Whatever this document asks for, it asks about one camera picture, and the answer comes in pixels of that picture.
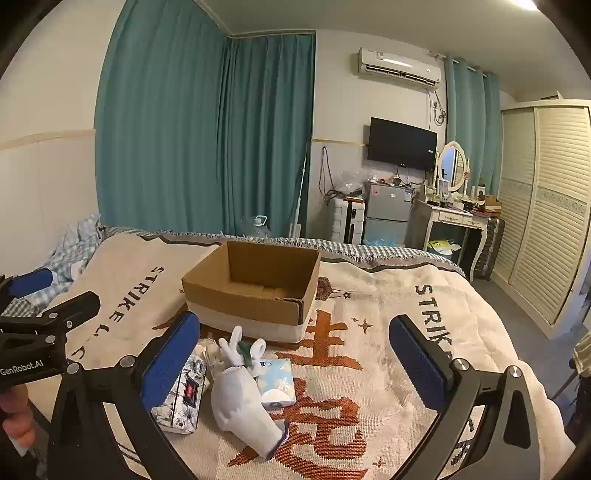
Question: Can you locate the cardboard box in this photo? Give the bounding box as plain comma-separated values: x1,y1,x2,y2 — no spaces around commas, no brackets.
181,240,321,348

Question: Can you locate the cream slatted wardrobe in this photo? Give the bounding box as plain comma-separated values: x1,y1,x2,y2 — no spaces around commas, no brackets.
489,99,591,340

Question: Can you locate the air conditioner power cable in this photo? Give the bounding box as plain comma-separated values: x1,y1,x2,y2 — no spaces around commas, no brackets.
429,88,448,126

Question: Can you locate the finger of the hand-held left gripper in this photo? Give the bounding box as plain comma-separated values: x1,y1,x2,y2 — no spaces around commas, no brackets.
0,269,55,319
39,291,101,344

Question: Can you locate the person's left hand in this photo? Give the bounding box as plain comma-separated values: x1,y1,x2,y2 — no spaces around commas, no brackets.
0,383,34,457

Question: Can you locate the floral tissue pack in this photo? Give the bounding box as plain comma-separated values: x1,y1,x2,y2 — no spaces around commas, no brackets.
151,339,213,435

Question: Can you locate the yellow white bag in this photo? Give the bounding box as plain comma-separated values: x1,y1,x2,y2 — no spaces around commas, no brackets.
427,239,462,256

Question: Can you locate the black wall television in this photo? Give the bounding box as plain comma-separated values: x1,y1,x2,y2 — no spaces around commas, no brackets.
368,117,438,172

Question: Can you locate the white air conditioner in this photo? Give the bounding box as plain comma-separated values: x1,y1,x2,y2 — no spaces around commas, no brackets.
355,46,443,88

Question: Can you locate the light blue tissue pack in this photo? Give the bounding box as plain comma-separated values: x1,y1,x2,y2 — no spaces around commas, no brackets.
255,357,296,411

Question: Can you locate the wide teal curtain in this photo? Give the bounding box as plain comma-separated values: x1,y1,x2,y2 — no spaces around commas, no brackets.
95,0,232,232

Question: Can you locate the teal corner curtain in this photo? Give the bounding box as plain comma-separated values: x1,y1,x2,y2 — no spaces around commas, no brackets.
217,34,317,238

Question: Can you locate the printed beige blanket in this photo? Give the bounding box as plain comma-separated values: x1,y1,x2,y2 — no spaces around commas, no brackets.
44,226,575,480

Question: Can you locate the white plush rabbit toy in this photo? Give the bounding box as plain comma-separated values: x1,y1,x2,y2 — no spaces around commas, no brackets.
211,325,289,461

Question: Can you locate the dark suitcase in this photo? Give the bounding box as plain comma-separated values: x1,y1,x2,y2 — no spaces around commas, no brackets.
472,217,505,281

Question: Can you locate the white ribbed suitcase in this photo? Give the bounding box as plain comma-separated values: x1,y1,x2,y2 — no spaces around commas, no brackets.
331,196,368,244

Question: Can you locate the black hanging cable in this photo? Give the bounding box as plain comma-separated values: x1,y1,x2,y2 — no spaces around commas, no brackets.
321,145,338,204

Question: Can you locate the small green cloth item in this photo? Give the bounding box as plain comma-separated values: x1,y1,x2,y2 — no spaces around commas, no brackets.
242,346,269,371

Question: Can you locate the blue checked bedding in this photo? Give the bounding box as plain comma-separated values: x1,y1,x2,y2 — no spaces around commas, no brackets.
0,215,105,319

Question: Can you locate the white mop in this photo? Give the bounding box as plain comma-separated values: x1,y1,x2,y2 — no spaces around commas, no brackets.
288,154,310,238

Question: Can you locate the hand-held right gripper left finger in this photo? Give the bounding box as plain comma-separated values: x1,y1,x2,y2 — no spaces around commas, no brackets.
46,311,202,480

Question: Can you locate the clear water jug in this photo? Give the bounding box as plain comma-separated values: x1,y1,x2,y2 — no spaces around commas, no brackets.
243,215,271,240

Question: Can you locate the clear plastic bag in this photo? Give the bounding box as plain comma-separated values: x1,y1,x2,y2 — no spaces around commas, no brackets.
194,338,232,377
335,168,368,197

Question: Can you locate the oval white vanity mirror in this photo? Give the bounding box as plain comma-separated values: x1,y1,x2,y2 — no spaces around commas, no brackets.
436,141,468,195

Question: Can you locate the grey small fridge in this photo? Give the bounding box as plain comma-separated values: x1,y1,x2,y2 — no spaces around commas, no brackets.
362,180,415,245

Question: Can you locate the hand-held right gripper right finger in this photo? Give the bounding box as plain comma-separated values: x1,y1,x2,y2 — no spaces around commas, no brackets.
389,315,542,480

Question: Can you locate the narrow teal curtain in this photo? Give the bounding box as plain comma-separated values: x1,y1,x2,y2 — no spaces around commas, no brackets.
443,55,504,199

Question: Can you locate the white dressing table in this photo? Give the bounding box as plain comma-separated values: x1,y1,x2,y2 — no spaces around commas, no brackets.
406,194,490,282

